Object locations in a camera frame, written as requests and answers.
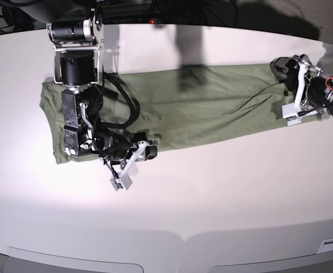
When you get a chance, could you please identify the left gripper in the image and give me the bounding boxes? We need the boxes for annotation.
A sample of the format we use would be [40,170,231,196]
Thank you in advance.
[270,54,323,120]

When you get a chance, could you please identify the black power strip red light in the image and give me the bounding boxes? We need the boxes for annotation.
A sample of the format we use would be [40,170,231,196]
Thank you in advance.
[101,6,161,25]

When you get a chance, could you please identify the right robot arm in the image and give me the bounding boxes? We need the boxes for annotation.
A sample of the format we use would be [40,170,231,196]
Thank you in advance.
[23,1,158,190]

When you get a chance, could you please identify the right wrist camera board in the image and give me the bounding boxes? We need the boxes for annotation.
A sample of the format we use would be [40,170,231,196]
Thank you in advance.
[110,175,133,191]

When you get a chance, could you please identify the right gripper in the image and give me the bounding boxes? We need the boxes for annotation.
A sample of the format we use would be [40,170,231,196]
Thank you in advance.
[96,130,158,179]

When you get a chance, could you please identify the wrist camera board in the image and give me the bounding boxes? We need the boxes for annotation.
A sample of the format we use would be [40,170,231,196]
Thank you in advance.
[282,103,302,126]
[110,175,133,191]

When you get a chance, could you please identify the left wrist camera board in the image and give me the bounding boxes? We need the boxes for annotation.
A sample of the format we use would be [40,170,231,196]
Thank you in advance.
[282,103,302,126]

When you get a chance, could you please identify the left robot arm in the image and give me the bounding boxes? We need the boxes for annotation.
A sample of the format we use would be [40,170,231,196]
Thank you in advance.
[270,54,333,126]

